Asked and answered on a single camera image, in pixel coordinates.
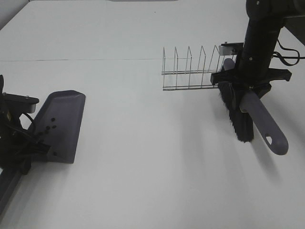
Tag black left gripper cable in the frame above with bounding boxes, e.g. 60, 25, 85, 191
19, 111, 36, 131

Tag pile of coffee beans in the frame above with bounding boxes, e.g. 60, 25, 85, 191
35, 116, 58, 156

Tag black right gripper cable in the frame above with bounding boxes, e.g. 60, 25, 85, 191
271, 40, 305, 67

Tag grey plastic dustpan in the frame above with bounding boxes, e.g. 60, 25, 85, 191
0, 90, 86, 210

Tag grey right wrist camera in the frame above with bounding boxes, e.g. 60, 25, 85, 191
219, 42, 244, 56

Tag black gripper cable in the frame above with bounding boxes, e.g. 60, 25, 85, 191
19, 111, 36, 131
271, 40, 305, 67

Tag grey hand brush black bristles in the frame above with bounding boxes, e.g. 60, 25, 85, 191
218, 58, 289, 156

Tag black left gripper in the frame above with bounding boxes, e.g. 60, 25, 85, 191
0, 75, 51, 175

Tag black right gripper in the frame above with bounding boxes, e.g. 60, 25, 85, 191
210, 51, 292, 98

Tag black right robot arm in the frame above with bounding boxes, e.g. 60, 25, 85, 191
211, 0, 305, 101

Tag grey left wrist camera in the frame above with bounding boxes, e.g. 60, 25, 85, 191
3, 94, 39, 114

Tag chrome wire dish rack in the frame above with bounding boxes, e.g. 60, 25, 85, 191
161, 46, 237, 91

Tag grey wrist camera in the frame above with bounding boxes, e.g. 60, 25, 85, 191
3, 94, 39, 114
219, 42, 244, 56

